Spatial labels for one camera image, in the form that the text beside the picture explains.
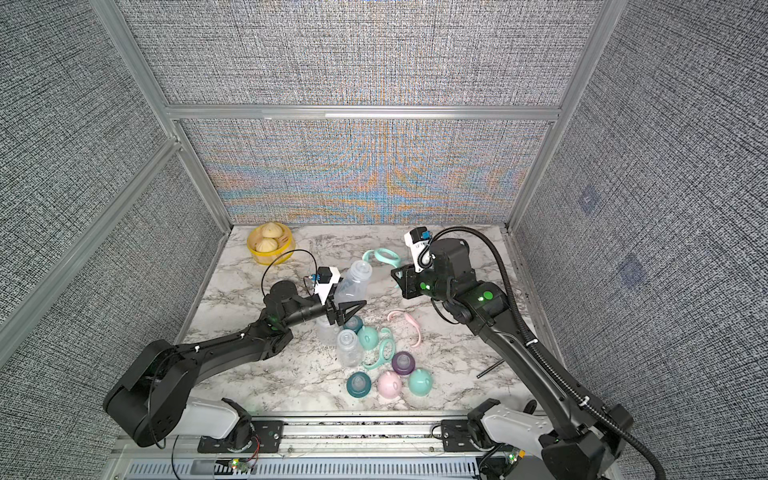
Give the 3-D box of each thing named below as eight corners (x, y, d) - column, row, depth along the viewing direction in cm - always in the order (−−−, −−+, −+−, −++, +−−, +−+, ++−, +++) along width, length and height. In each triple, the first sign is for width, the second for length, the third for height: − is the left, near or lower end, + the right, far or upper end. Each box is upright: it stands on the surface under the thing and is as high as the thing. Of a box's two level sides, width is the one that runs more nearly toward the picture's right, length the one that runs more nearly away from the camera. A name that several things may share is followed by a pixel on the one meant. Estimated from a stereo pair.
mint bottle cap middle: (365, 353, 88) (364, 347, 85) (356, 338, 92) (354, 331, 88) (381, 343, 90) (380, 337, 87) (371, 328, 93) (370, 322, 90)
